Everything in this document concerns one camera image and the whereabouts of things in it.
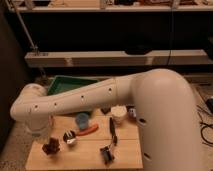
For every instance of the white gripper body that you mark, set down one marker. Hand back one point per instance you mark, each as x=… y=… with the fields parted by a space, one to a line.
x=39 y=127

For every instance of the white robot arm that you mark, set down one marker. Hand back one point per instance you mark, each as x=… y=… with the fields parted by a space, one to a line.
x=165 y=111

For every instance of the black and white small cup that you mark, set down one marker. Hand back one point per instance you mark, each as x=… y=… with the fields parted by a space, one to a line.
x=69 y=138

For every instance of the blue plastic cup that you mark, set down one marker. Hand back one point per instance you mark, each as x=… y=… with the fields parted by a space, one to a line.
x=82 y=121

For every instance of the white paper cup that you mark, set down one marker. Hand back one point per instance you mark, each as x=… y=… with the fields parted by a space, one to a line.
x=119 y=113

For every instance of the green plastic tray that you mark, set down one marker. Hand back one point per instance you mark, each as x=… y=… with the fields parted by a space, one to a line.
x=62 y=83

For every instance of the orange carrot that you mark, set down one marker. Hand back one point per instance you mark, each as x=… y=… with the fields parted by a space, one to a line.
x=89 y=130

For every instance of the black tongs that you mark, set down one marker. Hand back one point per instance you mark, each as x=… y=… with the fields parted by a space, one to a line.
x=112 y=131

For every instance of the black bowl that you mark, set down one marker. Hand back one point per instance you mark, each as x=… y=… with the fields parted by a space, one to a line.
x=128 y=109

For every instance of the purple cloth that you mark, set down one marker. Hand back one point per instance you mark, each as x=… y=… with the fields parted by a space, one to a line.
x=132 y=113

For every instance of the metal shelf frame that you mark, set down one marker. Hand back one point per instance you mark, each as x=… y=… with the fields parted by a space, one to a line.
x=106 y=42

